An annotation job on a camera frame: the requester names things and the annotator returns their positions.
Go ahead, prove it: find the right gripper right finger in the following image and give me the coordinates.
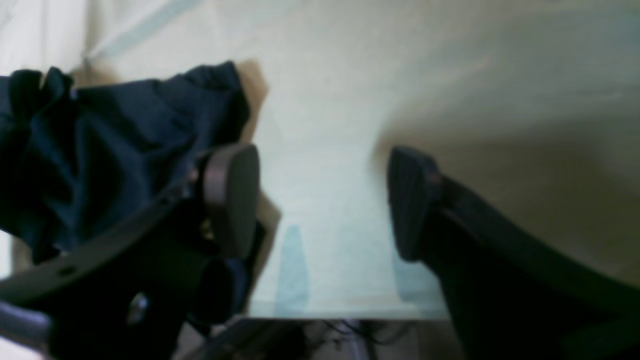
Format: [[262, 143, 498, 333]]
[[386, 146, 640, 360]]

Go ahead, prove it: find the black T-shirt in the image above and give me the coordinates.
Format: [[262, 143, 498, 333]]
[[0, 61, 266, 326]]

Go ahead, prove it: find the light green table cloth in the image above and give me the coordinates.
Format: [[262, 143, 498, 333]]
[[1, 0, 640, 319]]

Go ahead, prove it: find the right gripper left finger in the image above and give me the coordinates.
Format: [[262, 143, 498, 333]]
[[0, 144, 260, 360]]

